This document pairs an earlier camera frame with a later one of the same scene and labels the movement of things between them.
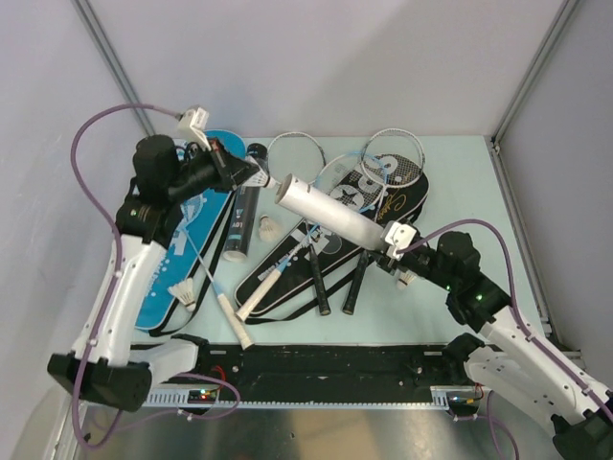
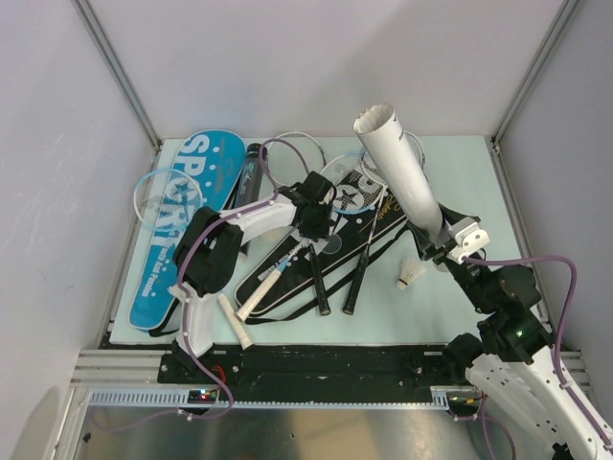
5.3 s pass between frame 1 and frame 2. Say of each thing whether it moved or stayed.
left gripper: moved
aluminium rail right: stayed
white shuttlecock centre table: stayed
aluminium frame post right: stayed
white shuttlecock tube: moved
